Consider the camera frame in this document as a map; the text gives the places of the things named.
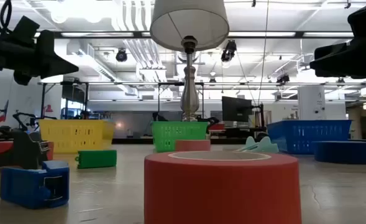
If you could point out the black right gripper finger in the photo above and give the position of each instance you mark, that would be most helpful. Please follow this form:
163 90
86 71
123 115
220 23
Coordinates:
335 60

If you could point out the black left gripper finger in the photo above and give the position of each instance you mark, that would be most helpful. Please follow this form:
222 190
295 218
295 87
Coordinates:
53 60

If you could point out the blue tape roll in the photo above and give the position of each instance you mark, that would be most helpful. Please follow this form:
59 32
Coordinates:
344 153

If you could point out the green stapler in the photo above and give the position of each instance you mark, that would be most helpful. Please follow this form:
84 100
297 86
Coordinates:
97 159

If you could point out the teal staple remover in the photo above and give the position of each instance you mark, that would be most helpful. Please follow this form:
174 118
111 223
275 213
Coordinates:
260 146

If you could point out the blue stapler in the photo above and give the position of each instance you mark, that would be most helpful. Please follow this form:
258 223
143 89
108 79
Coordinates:
27 186

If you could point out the salmon red tape roll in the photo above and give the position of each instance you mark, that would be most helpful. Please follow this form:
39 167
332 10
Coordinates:
192 145

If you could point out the black background robot arm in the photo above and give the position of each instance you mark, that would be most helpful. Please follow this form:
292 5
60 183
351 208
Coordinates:
27 119

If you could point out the white cylindrical column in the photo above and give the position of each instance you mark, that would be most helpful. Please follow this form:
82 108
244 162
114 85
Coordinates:
311 102

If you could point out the black ceiling spotlight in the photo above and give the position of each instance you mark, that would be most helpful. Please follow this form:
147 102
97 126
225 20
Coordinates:
229 49
121 55

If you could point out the yellow plastic basket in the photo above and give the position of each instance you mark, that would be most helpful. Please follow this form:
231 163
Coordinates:
74 135

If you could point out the blue plastic basket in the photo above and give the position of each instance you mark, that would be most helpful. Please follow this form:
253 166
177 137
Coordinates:
307 135

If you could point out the black computer monitor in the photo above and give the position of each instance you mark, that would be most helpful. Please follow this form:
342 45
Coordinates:
236 109

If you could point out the red background bin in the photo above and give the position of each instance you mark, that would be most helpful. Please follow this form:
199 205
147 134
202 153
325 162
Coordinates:
217 127

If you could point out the silver table lamp white shade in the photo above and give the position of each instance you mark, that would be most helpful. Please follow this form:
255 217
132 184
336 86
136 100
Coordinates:
189 21

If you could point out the green plastic basket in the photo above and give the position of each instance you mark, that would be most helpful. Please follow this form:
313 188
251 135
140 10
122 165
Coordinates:
176 135

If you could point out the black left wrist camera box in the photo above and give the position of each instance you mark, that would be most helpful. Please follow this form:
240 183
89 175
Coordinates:
25 29

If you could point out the black background rack frame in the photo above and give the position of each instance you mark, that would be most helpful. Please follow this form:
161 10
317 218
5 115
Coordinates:
86 83

